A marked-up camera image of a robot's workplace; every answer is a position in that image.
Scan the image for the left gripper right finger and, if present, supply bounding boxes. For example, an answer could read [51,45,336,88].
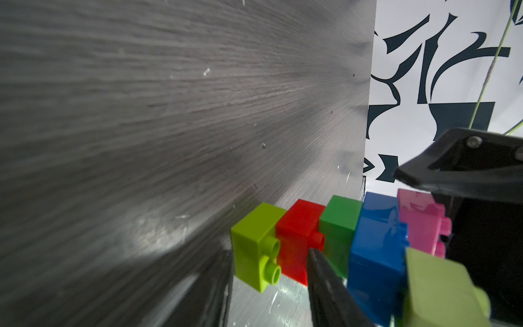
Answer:
[306,249,374,327]

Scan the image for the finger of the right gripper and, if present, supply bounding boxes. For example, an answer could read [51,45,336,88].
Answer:
[394,128,522,204]

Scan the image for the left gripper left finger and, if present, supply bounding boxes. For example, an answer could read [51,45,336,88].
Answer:
[163,250,234,326]

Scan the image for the blue lego brick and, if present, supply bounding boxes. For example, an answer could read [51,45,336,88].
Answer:
[347,192,409,326]

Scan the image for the pink lego brick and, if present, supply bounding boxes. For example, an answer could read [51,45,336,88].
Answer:
[397,189,452,258]

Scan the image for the lime lego brick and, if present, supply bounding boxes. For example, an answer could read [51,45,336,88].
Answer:
[231,203,286,293]

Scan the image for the red lego brick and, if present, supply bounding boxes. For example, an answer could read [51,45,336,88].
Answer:
[276,199,326,286]

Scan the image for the green lego brick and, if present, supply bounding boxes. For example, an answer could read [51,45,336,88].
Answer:
[319,196,363,279]

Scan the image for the yellow-green lego brick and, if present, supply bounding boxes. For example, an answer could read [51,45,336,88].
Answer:
[403,248,491,327]

